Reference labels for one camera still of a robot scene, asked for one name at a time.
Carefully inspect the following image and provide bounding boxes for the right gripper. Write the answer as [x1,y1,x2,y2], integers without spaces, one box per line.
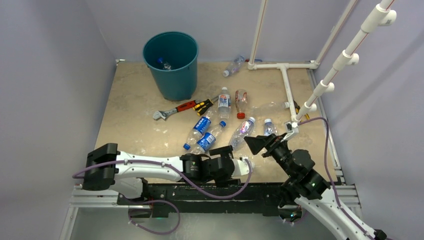
[244,132,295,178]

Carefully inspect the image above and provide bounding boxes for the small red-label bottle white cap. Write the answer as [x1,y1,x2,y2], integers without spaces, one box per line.
[228,117,256,151]

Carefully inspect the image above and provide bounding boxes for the large Pepsi bottle blue cap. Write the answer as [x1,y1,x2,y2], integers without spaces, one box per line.
[156,57,172,71]

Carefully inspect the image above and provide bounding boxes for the large clear crushed bottle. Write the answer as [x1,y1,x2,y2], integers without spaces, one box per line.
[245,158,255,170]

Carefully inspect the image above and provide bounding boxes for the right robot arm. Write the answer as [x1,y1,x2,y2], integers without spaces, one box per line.
[244,134,388,240]

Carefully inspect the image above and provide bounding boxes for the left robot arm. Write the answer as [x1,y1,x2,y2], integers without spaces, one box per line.
[79,143,251,205]

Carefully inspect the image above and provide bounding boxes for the teal plastic bin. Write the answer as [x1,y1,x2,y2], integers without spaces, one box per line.
[142,31,199,102]

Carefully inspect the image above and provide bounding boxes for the small Pepsi bottle lower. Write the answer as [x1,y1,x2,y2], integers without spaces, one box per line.
[189,120,227,155]

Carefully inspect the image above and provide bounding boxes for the small pepsi bottle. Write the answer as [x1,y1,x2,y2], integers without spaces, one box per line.
[189,120,227,155]
[183,109,216,151]

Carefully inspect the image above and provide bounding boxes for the small Pepsi bottle upper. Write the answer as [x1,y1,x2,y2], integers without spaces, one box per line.
[183,109,216,151]

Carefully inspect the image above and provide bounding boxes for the clear bottle near pipe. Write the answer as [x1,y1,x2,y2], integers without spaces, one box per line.
[251,101,290,117]

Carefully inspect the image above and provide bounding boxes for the red-cap clear bottle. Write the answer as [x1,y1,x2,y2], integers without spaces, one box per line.
[235,89,248,120]

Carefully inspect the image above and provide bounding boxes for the white-label clear bottle white cap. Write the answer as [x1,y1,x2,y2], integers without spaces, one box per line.
[217,87,231,120]

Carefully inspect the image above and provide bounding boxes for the yellow tool by pipe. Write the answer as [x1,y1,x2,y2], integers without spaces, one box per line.
[294,101,310,122]

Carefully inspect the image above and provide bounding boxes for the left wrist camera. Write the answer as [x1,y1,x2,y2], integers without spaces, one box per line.
[231,156,253,177]

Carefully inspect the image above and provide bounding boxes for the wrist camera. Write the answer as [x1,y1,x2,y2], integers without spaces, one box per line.
[231,156,253,177]
[283,121,299,141]

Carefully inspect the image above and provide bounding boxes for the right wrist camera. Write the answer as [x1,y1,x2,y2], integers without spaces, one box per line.
[283,121,299,141]

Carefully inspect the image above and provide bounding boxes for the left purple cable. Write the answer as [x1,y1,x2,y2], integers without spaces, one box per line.
[72,158,254,201]

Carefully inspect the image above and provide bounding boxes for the yellow black handled screwdriver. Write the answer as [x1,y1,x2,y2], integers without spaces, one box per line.
[192,95,219,116]

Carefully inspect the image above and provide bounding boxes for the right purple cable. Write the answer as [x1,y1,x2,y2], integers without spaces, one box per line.
[298,116,379,239]

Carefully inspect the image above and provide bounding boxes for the red-handled adjustable wrench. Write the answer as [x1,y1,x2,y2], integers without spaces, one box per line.
[152,100,200,121]

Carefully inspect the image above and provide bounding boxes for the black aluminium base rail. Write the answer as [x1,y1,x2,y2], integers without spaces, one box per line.
[67,180,362,220]

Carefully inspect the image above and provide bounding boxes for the clear bottle by back wall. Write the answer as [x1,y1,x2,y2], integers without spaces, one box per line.
[222,55,246,77]

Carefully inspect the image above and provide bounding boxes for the purple cable loop under rail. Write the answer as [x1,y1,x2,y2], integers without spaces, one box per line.
[127,199,181,236]

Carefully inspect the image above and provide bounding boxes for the white PVC pipe frame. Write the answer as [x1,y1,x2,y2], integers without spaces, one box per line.
[247,0,398,126]

